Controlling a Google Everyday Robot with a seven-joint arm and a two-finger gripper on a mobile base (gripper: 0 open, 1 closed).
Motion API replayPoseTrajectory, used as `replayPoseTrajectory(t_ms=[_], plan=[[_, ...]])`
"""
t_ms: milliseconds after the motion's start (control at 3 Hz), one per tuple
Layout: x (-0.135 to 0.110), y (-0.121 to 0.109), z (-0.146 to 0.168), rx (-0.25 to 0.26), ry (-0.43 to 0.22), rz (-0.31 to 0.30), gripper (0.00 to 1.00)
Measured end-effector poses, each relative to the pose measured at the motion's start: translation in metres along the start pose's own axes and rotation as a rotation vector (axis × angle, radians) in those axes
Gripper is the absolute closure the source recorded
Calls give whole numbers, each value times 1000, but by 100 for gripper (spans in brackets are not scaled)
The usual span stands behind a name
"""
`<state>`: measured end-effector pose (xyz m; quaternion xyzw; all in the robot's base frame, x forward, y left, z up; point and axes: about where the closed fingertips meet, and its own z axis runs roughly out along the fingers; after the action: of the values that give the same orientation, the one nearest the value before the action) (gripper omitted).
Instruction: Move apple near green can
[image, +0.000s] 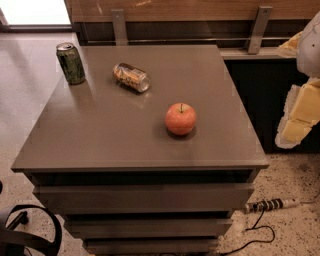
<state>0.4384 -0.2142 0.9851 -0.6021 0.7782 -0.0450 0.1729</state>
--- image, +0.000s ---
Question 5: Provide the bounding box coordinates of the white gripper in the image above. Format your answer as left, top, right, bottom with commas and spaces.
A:
275, 11, 320, 149

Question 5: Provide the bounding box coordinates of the red apple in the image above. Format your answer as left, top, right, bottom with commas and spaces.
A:
165, 103, 197, 136

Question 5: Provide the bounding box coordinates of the green soda can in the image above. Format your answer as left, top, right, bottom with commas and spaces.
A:
56, 42, 85, 85

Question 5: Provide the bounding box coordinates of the white power strip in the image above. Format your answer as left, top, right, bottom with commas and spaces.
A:
243, 198, 300, 214

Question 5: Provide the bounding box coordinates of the grey drawer cabinet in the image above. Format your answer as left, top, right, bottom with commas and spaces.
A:
13, 45, 268, 256

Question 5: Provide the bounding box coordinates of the black office chair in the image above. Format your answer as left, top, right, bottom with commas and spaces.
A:
0, 204, 62, 256

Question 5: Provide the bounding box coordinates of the right metal bracket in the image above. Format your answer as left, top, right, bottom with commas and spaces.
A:
247, 6, 272, 55

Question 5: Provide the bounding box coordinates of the metal bracket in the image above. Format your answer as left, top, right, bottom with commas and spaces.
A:
247, 6, 272, 55
111, 9, 128, 46

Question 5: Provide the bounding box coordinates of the black power cable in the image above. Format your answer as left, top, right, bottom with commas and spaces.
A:
218, 209, 277, 256

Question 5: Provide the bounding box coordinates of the left metal bracket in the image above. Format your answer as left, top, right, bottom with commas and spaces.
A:
111, 9, 128, 46

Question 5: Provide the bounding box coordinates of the wooden wall shelf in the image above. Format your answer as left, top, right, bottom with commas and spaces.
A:
65, 0, 320, 22

